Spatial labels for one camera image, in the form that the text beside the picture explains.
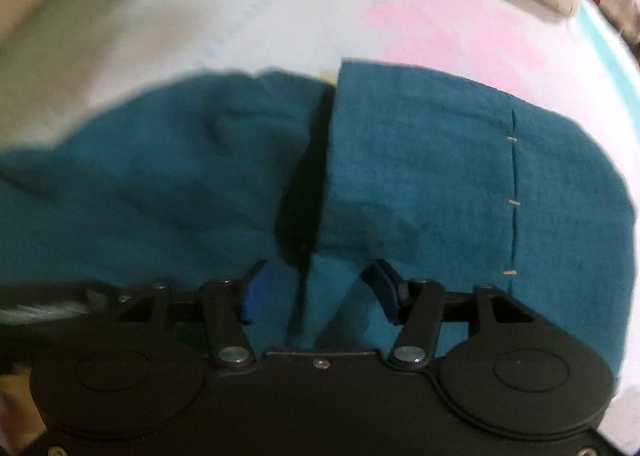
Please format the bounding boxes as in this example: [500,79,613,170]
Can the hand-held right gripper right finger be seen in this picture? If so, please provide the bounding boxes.
[361,259,536,368]

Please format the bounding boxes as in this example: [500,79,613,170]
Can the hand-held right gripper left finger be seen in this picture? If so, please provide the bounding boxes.
[117,259,271,368]

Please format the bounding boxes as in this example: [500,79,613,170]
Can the teal pants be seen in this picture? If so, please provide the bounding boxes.
[0,59,637,389]

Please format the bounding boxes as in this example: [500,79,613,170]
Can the pastel patterned bed sheet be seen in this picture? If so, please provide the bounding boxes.
[0,0,640,456]

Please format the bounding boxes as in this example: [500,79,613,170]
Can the plaid cloth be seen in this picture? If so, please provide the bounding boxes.
[602,0,640,43]

